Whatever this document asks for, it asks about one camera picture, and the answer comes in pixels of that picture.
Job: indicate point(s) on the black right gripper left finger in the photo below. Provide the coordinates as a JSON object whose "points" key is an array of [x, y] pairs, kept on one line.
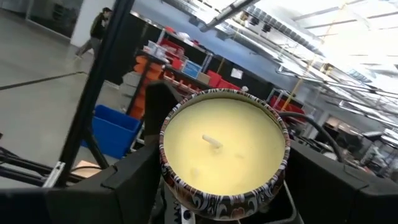
{"points": [[130, 186]]}

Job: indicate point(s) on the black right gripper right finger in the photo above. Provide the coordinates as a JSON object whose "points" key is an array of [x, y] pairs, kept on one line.
{"points": [[335, 196]]}

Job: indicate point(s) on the brown swirl pattern candle tin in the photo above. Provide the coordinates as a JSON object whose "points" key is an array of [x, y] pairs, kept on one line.
{"points": [[224, 161]]}

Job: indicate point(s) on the blue plastic bin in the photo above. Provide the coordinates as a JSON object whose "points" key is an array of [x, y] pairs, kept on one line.
{"points": [[115, 130]]}

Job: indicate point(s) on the blue sign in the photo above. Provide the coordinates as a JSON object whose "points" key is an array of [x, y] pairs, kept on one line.
{"points": [[191, 69]]}

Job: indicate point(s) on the storage shelving red bins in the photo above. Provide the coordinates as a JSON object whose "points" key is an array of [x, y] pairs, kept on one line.
{"points": [[174, 56]]}

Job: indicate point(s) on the person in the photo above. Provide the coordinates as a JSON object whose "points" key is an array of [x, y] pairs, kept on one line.
{"points": [[98, 29]]}

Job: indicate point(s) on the black rig frame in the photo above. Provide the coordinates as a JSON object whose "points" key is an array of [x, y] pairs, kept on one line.
{"points": [[102, 62]]}

